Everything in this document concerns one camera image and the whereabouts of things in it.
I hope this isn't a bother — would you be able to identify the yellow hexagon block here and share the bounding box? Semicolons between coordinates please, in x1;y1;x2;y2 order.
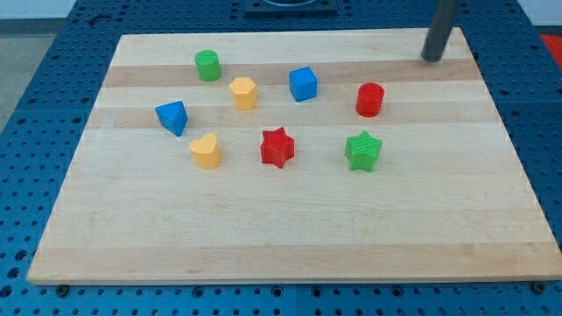
229;77;257;110

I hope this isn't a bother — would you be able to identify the red star block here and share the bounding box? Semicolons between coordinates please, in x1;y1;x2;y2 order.
260;127;295;169

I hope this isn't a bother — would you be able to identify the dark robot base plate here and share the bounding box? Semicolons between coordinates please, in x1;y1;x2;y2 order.
242;0;338;15

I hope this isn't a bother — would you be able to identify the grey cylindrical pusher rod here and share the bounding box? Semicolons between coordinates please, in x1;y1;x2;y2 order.
421;0;461;62

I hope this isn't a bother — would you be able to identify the green star block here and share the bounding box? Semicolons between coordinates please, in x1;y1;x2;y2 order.
344;131;383;172

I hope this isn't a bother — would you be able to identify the wooden board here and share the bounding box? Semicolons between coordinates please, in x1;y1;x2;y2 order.
27;28;561;285

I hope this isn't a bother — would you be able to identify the yellow heart block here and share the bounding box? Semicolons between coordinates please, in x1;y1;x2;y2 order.
189;133;222;169

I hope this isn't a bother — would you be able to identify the red cylinder block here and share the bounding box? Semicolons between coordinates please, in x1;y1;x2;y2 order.
356;83;385;118

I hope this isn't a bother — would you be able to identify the blue cube block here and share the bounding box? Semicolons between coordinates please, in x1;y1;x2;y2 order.
289;67;318;102

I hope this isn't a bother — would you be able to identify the red object at right edge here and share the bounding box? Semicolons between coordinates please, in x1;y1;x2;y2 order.
540;34;562;68

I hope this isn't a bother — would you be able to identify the green cylinder block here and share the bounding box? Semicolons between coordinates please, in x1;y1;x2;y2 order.
195;50;221;82

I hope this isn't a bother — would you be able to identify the blue triangle block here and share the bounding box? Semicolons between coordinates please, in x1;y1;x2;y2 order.
155;101;188;137

